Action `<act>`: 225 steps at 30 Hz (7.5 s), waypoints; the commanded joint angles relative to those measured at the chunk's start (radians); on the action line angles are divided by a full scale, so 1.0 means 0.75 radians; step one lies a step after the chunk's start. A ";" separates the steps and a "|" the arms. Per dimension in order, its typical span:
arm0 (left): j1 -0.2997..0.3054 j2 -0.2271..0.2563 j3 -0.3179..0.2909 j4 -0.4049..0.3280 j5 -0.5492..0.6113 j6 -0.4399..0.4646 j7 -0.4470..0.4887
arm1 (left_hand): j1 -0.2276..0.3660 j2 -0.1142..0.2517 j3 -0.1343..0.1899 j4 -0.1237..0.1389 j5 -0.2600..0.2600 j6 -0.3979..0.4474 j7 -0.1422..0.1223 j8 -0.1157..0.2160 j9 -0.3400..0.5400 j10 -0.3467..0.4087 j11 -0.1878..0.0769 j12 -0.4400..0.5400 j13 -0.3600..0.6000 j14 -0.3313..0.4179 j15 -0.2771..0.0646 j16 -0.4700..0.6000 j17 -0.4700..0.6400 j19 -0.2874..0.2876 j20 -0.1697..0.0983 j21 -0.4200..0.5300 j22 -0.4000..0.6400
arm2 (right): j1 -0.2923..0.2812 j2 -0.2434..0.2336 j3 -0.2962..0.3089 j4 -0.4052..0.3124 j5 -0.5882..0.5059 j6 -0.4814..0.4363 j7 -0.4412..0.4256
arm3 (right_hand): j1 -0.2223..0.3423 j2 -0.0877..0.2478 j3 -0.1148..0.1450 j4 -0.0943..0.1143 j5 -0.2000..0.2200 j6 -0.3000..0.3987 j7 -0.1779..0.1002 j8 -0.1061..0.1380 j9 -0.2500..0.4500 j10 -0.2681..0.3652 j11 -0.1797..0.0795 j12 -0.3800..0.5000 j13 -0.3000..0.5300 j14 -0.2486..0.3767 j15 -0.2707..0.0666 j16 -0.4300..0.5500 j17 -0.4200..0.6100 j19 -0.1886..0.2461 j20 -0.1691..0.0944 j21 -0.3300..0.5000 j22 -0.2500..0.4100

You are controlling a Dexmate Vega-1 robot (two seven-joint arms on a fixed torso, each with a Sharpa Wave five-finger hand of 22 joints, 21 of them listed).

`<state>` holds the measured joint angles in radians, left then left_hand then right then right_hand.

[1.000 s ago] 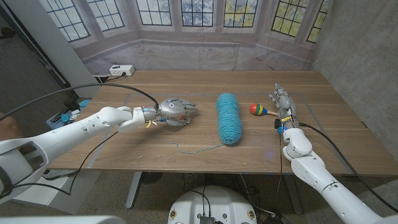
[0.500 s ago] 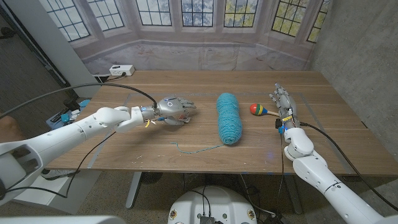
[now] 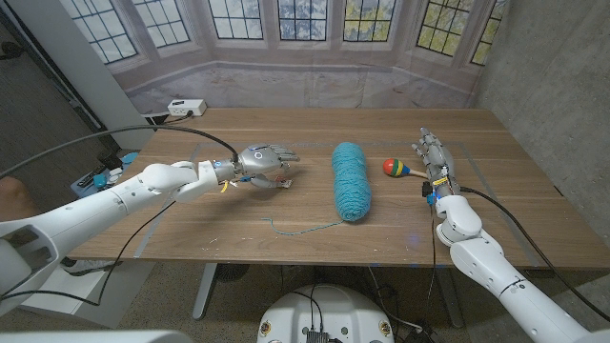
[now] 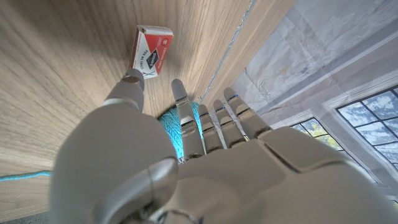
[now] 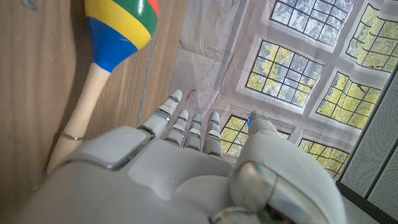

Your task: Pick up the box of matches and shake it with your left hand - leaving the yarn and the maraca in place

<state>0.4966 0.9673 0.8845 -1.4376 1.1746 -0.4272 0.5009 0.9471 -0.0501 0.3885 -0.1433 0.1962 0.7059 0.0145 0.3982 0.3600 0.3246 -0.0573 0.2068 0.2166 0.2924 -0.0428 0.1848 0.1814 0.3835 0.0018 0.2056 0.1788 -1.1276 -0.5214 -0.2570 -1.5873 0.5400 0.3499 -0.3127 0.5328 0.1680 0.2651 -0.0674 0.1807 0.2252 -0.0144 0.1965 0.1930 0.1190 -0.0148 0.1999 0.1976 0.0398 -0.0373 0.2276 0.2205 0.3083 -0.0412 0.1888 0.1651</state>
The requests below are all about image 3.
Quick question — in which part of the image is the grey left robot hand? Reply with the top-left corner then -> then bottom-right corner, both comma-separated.
232,144 -> 301,190

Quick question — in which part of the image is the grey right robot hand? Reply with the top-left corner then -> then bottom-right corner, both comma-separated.
412,127 -> 461,199

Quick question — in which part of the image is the striped wooden maraca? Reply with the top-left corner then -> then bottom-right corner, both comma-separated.
382,157 -> 429,180

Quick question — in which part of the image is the teal yarn skein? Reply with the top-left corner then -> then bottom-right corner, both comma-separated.
260,141 -> 373,237

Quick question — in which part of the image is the printed window backdrop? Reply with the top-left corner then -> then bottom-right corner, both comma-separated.
56,0 -> 511,111

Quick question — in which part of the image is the white power strip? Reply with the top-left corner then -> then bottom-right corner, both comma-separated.
166,98 -> 208,118

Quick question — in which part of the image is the black round floor fan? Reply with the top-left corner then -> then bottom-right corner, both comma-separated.
216,263 -> 251,284

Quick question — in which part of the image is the grey tape outline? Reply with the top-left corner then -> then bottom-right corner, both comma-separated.
132,140 -> 540,268

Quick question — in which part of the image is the grey table leg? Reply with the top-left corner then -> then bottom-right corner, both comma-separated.
192,262 -> 219,321

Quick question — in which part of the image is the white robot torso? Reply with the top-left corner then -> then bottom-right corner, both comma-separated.
256,284 -> 396,343

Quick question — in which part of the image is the white leaning panel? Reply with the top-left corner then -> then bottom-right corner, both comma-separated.
7,0 -> 156,150

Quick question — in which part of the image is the white floor platform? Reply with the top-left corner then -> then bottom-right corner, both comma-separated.
18,259 -> 156,330

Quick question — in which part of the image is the person bare knee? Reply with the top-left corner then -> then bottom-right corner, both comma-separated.
0,175 -> 40,221

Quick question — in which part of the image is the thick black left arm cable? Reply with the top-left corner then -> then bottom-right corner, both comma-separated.
0,124 -> 240,180

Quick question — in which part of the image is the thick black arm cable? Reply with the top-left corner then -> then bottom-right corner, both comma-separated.
0,124 -> 240,180
458,186 -> 610,323

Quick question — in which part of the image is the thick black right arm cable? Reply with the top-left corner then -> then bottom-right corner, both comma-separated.
458,186 -> 610,323

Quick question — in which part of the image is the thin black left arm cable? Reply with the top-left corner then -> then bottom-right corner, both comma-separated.
0,199 -> 176,307

